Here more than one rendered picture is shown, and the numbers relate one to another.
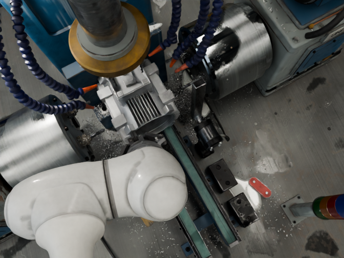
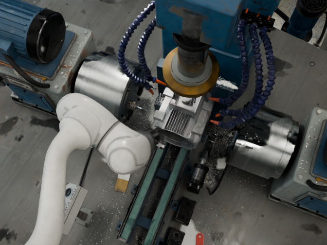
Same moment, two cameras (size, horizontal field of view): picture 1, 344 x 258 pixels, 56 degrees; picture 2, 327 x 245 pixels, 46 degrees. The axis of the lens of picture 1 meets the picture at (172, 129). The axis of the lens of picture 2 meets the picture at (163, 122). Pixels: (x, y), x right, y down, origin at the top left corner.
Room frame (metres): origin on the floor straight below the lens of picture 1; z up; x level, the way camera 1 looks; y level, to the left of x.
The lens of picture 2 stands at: (-0.07, -0.23, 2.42)
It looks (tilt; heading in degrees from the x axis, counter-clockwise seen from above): 70 degrees down; 45
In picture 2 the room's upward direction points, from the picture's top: 3 degrees counter-clockwise
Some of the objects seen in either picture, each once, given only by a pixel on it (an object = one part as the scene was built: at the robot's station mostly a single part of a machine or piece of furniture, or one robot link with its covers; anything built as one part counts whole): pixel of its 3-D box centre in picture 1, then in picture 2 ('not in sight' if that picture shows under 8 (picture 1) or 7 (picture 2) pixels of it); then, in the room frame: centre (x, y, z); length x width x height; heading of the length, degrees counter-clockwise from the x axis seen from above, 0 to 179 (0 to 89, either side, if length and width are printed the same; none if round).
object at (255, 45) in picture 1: (230, 48); (267, 143); (0.48, -0.22, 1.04); 0.41 x 0.25 x 0.25; 111
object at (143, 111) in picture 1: (137, 101); (182, 115); (0.36, 0.09, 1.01); 0.20 x 0.19 x 0.19; 20
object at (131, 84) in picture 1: (127, 78); (187, 97); (0.40, 0.11, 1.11); 0.12 x 0.11 x 0.07; 20
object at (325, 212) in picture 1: (335, 207); not in sight; (-0.03, -0.38, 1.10); 0.06 x 0.06 x 0.04
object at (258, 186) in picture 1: (259, 187); (199, 244); (0.06, -0.27, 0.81); 0.09 x 0.03 x 0.02; 39
